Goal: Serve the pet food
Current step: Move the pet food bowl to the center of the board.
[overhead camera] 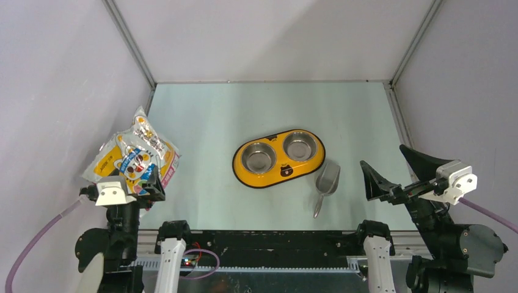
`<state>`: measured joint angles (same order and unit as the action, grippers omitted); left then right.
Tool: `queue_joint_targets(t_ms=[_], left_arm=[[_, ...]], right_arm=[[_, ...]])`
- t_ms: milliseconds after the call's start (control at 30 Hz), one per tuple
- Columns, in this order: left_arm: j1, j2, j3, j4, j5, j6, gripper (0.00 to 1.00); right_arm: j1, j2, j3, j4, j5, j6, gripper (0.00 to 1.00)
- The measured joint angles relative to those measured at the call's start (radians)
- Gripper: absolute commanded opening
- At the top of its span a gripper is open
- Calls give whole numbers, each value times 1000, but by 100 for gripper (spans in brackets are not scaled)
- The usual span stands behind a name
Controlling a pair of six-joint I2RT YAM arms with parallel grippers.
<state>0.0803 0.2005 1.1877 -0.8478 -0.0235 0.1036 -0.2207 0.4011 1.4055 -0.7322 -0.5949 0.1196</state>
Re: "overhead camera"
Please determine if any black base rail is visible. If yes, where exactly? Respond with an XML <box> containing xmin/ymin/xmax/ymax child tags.
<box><xmin>182</xmin><ymin>228</ymin><xmax>373</xmax><ymax>270</ymax></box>

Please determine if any pet food bag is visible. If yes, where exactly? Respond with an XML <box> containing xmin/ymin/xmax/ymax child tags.
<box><xmin>82</xmin><ymin>106</ymin><xmax>181</xmax><ymax>191</ymax></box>

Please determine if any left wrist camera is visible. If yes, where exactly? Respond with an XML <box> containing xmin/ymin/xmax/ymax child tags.
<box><xmin>95</xmin><ymin>179</ymin><xmax>137</xmax><ymax>206</ymax></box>

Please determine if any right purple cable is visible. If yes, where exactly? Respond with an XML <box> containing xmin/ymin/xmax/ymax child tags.
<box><xmin>457</xmin><ymin>197</ymin><xmax>518</xmax><ymax>236</ymax></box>

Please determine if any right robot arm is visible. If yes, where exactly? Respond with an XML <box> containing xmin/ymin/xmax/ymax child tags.
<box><xmin>360</xmin><ymin>145</ymin><xmax>509</xmax><ymax>292</ymax></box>

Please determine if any purple cable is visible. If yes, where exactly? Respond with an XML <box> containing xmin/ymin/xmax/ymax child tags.
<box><xmin>4</xmin><ymin>197</ymin><xmax>88</xmax><ymax>293</ymax></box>
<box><xmin>457</xmin><ymin>197</ymin><xmax>518</xmax><ymax>236</ymax></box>

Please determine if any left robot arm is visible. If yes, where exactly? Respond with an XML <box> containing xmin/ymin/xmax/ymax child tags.
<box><xmin>75</xmin><ymin>168</ymin><xmax>193</xmax><ymax>292</ymax></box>

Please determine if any metal food scoop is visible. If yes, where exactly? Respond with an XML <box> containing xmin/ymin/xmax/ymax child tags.
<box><xmin>313</xmin><ymin>161</ymin><xmax>341</xmax><ymax>219</ymax></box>

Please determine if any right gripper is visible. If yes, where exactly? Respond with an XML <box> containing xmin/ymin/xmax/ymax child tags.
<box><xmin>362</xmin><ymin>141</ymin><xmax>459</xmax><ymax>256</ymax></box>

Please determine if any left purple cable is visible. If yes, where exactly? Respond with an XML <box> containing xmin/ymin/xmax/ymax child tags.
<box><xmin>4</xmin><ymin>197</ymin><xmax>88</xmax><ymax>293</ymax></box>

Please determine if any yellow double pet bowl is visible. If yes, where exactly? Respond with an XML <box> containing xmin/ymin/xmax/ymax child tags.
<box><xmin>232</xmin><ymin>129</ymin><xmax>326</xmax><ymax>189</ymax></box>

